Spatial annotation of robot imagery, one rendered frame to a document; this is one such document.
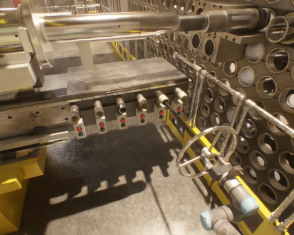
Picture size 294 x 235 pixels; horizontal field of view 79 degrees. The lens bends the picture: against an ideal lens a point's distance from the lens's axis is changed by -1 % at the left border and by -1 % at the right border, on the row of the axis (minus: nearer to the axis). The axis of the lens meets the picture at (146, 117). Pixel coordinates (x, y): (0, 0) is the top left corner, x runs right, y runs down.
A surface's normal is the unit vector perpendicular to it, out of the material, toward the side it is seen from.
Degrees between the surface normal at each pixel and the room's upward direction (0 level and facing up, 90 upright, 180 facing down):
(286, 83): 90
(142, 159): 0
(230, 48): 90
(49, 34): 94
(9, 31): 90
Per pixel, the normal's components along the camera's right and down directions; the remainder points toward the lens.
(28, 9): 0.27, 0.03
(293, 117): -0.95, 0.19
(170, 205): 0.00, -0.80
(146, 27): 0.32, 0.71
